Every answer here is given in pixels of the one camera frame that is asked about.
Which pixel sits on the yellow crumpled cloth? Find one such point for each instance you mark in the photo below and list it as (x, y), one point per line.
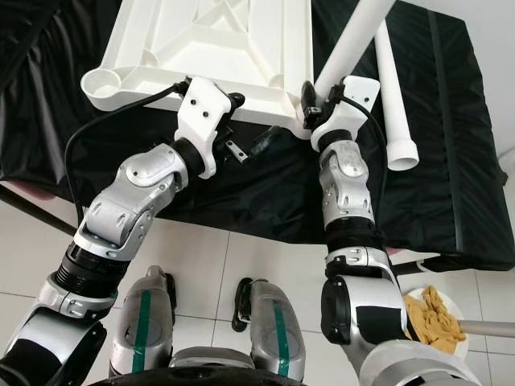
(434, 322)

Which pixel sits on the silver robot leg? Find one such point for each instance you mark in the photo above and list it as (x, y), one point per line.
(278, 338)
(143, 330)

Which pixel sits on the white plastic table leg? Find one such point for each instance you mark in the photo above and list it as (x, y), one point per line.
(394, 96)
(354, 40)

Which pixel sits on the black robot torso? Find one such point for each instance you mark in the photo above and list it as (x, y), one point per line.
(233, 379)

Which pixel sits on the silver left robot leg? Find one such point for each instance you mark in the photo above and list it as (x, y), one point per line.
(143, 330)

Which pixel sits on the black cloth table cover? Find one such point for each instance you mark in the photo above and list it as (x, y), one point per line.
(48, 80)

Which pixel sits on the silver right robot leg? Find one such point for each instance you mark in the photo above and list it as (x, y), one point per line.
(278, 338)

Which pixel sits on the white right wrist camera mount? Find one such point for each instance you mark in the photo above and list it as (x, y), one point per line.
(358, 96)

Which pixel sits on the black metal frame bar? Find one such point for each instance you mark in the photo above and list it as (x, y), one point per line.
(467, 261)
(40, 209)

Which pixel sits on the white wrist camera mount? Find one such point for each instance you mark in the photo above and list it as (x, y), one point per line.
(205, 117)
(358, 96)

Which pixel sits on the white plastic table top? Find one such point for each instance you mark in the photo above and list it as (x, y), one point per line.
(209, 48)

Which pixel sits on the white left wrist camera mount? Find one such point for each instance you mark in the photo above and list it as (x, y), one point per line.
(205, 117)

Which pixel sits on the white plate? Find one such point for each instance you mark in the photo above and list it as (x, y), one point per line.
(459, 310)

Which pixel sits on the grey metal tube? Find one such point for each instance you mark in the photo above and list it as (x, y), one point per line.
(491, 329)

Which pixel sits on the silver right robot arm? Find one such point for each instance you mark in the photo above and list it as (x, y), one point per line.
(346, 193)

